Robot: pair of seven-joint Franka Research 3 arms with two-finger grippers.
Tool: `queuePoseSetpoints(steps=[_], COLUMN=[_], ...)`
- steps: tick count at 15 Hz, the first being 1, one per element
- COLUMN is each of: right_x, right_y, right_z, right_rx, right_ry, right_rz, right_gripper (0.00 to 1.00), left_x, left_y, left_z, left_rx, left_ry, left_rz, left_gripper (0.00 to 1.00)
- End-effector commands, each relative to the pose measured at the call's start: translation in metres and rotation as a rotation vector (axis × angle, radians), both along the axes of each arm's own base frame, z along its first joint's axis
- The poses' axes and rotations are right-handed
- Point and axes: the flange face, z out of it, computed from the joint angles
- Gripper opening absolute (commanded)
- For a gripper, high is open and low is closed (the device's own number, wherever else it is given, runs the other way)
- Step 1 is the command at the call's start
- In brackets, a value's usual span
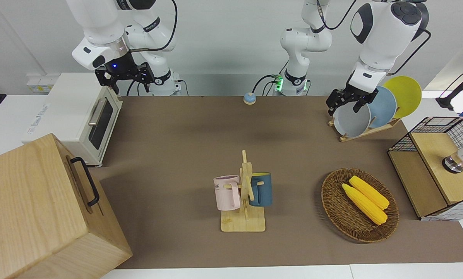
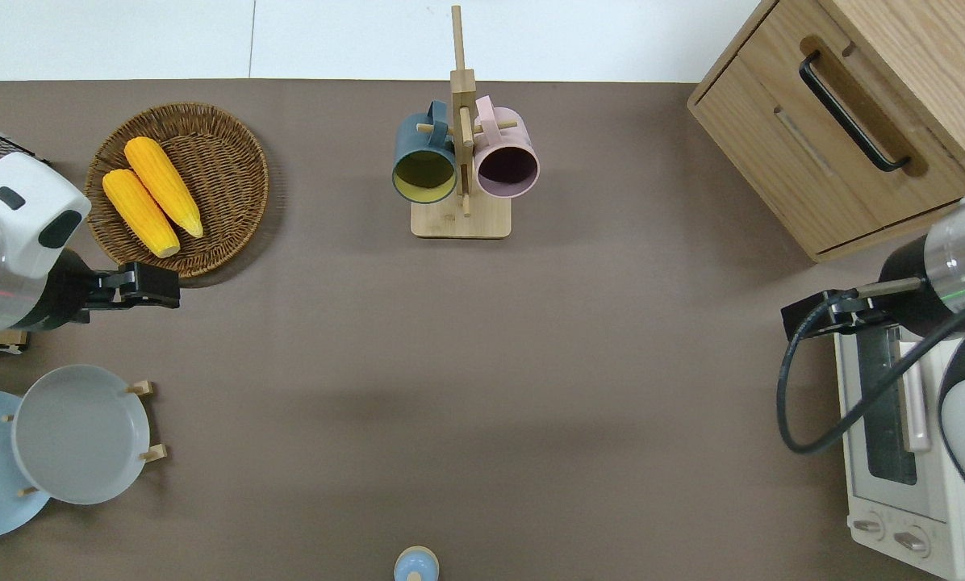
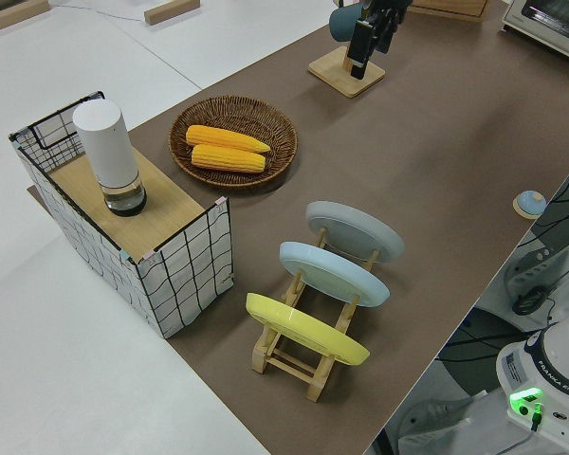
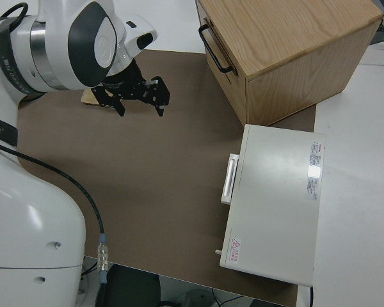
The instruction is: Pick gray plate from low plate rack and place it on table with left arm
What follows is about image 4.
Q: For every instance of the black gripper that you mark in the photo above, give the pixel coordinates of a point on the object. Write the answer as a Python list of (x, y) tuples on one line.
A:
[(124, 80)]

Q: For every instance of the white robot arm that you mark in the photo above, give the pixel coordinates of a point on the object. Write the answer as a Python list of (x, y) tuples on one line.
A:
[(25, 217)]

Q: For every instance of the small wooden block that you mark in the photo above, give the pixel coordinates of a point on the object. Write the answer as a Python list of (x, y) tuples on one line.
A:
[(89, 97)]

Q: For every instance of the brown table mat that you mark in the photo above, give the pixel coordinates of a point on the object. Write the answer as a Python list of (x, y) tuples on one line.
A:
[(153, 179)]

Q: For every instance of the wooden drawer cabinet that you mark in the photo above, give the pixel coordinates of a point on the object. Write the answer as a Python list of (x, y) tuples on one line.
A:
[(284, 48)]

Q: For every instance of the white microwave oven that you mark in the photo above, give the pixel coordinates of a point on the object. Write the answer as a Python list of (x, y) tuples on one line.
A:
[(275, 204)]

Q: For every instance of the red warning sticker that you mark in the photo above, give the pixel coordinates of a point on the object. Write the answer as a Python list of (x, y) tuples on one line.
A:
[(235, 247)]

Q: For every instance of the white text label sticker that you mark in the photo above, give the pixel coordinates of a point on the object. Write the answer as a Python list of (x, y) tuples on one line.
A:
[(315, 169)]

